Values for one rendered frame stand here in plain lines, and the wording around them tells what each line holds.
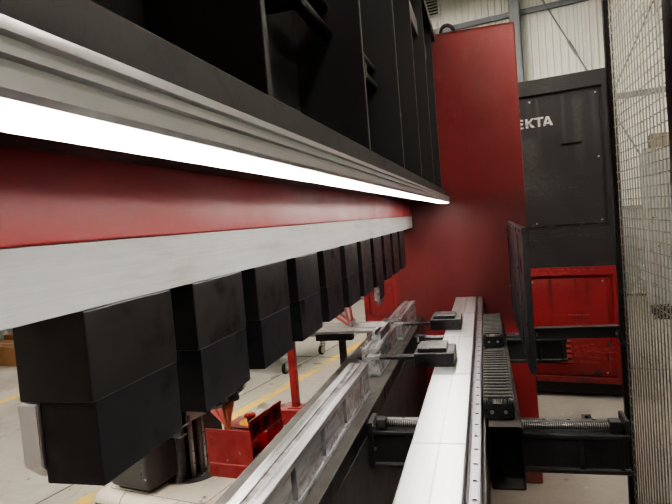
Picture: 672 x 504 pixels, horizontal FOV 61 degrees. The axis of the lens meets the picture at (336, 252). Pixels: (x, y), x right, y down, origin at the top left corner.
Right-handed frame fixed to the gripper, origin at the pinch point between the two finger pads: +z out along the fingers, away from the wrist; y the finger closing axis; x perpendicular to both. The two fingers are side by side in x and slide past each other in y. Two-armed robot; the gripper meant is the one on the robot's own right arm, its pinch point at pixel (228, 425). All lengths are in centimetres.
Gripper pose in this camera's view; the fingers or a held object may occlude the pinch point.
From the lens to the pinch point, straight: 185.9
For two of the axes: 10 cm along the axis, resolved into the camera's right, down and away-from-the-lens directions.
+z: 3.1, 9.5, -0.5
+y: 8.7, -3.0, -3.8
